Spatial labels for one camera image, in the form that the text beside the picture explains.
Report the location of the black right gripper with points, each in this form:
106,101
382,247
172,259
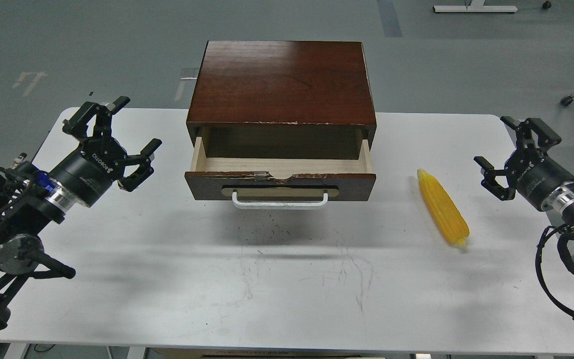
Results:
531,172

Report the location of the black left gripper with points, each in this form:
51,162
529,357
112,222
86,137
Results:
90,170

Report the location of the yellow corn cob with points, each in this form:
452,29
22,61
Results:
445,214

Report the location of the wooden drawer with white handle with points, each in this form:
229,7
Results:
280,184

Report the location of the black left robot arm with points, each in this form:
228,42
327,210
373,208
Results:
30,199

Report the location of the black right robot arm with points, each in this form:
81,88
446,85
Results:
562,201

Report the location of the dark wooden cabinet box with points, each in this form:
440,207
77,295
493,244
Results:
294,83

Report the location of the white table leg base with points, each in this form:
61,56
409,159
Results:
474,6

